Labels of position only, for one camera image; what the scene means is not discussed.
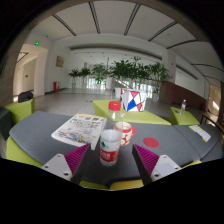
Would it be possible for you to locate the lime green cube seat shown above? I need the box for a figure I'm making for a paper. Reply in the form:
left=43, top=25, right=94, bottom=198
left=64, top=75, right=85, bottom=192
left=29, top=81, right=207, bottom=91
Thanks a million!
left=169, top=106, right=201, bottom=126

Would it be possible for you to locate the long lime green bench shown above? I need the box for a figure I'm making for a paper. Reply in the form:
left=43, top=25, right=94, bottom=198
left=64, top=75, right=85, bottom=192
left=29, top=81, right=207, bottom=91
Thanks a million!
left=92, top=99, right=172, bottom=126

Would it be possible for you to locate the dark grey chair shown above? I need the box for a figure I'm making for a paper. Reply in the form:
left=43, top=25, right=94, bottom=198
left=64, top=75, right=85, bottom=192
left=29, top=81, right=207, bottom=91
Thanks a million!
left=0, top=105, right=14, bottom=141

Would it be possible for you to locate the brown wooden counter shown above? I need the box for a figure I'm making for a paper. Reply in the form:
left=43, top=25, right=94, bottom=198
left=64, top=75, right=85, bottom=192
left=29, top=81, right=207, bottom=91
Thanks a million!
left=159, top=80, right=207, bottom=111

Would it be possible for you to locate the yellow and white booklet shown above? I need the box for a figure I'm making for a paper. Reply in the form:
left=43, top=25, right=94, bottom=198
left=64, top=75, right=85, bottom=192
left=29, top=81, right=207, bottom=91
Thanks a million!
left=188, top=124, right=212, bottom=143

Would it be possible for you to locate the lime green chair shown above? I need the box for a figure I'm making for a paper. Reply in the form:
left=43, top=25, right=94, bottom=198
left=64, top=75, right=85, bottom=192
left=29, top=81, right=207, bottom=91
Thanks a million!
left=3, top=97, right=36, bottom=126

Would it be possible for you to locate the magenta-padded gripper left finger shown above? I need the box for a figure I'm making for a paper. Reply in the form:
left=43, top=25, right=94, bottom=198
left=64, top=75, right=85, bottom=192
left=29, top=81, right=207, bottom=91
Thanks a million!
left=40, top=143, right=92, bottom=186

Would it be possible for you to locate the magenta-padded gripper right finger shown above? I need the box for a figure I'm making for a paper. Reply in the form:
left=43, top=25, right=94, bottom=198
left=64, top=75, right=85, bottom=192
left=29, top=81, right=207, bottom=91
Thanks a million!
left=131, top=143, right=184, bottom=186

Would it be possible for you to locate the small clear water bottle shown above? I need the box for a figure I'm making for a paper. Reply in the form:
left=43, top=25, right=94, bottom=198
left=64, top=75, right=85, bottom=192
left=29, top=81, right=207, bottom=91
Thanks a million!
left=179, top=98, right=187, bottom=117

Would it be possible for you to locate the row of potted plants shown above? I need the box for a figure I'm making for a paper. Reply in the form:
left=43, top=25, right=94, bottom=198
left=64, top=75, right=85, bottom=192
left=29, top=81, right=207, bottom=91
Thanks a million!
left=68, top=55, right=172, bottom=103

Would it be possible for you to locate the clear red-capped water bottle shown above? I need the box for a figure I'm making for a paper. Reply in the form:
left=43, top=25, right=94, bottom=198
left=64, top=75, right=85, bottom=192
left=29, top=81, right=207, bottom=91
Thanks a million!
left=99, top=100, right=123, bottom=167

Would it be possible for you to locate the framed wall picture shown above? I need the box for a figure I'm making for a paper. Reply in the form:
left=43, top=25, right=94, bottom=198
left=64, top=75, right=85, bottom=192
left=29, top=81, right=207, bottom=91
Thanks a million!
left=55, top=55, right=65, bottom=69

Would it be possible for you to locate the printed newspaper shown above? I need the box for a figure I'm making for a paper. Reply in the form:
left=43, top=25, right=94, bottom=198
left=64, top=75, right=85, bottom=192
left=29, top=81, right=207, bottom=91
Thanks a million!
left=50, top=113, right=108, bottom=151

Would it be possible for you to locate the dark wooden bench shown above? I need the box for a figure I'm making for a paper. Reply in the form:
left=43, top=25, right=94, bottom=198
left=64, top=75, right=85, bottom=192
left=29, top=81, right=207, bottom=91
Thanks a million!
left=199, top=111, right=224, bottom=135

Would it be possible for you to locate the red and white mug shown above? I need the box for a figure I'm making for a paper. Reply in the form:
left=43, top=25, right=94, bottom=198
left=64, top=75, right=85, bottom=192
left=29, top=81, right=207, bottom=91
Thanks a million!
left=114, top=121, right=137, bottom=147

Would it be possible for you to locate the flat round red coaster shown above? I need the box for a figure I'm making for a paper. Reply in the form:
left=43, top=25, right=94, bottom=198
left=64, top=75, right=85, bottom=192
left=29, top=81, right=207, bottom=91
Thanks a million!
left=143, top=137, right=160, bottom=149

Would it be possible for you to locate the white cube with coloured triangles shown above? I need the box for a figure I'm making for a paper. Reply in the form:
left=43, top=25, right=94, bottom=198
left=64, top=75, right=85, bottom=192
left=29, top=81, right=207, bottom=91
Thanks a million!
left=120, top=88, right=148, bottom=113

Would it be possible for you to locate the black backpack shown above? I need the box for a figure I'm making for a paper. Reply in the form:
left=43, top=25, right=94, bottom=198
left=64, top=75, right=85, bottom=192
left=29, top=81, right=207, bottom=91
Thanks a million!
left=17, top=90, right=35, bottom=103

